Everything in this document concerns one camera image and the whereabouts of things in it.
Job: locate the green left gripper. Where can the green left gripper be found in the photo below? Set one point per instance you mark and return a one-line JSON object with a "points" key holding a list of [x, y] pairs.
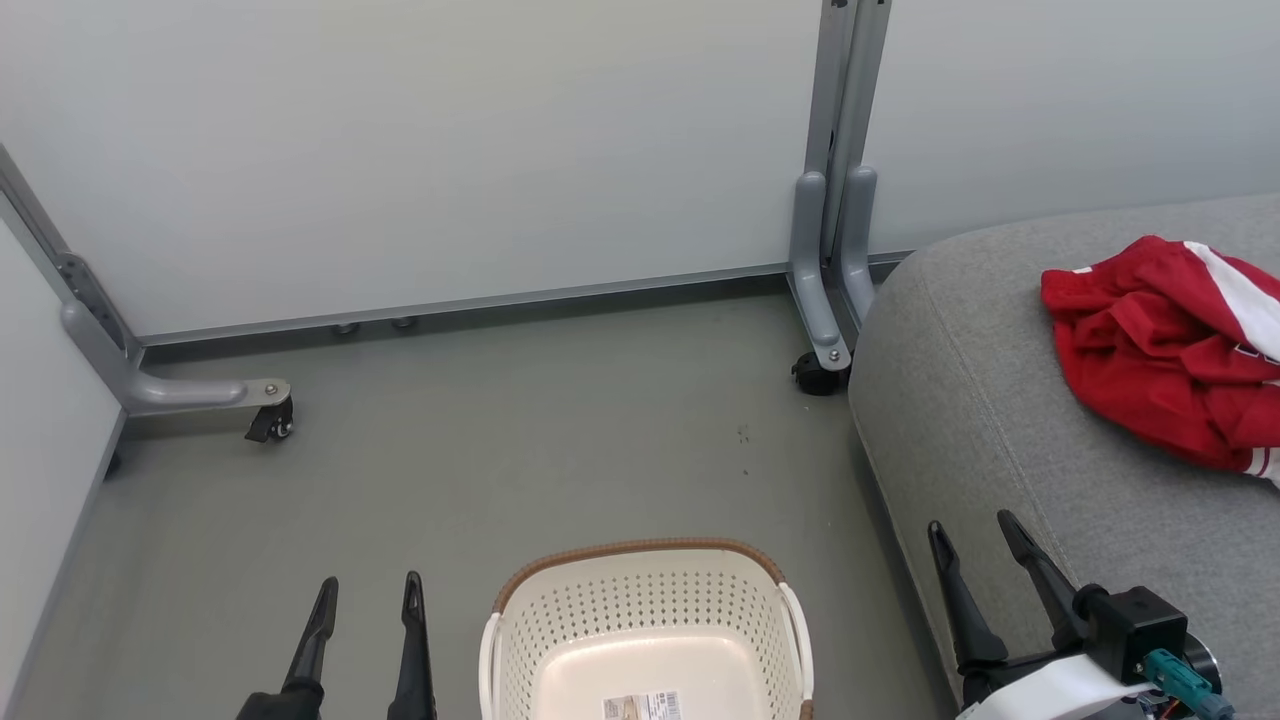
{"points": [[285, 705]]}

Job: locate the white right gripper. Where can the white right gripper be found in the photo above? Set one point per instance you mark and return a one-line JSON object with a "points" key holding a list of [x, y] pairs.
{"points": [[1040, 690]]}

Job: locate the red baseball jersey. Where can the red baseball jersey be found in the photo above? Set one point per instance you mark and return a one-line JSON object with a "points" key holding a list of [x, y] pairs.
{"points": [[1180, 410]]}

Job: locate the red white-striped garment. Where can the red white-striped garment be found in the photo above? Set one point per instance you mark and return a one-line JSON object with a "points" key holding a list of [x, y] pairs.
{"points": [[1140, 285]]}

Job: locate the cream perforated laundry basket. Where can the cream perforated laundry basket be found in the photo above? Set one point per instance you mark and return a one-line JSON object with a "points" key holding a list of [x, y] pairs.
{"points": [[640, 610]]}

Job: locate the printed basket label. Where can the printed basket label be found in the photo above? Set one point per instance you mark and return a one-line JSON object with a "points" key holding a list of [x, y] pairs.
{"points": [[642, 706]]}

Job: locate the grey fabric sofa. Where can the grey fabric sofa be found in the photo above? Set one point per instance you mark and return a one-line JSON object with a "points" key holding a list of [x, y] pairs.
{"points": [[1000, 400]]}

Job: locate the small black caster wheel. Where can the small black caster wheel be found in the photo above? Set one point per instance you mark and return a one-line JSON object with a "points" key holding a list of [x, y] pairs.
{"points": [[272, 422]]}

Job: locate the round black caster wheel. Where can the round black caster wheel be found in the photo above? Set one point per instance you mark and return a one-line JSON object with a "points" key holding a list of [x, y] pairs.
{"points": [[818, 375]]}

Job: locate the grey angled partition leg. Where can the grey angled partition leg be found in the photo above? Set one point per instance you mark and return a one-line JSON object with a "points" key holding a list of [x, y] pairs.
{"points": [[160, 390]]}

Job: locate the grey plain partition foot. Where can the grey plain partition foot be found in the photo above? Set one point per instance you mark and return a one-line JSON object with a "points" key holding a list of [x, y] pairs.
{"points": [[858, 240]]}

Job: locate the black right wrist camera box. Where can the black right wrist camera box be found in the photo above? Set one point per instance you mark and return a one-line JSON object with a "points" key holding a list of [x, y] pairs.
{"points": [[1135, 625]]}

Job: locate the grey partition base rail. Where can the grey partition base rail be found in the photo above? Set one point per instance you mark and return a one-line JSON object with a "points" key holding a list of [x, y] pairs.
{"points": [[460, 303]]}

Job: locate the grey partition post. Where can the grey partition post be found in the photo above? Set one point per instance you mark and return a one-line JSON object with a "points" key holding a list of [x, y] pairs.
{"points": [[850, 80]]}

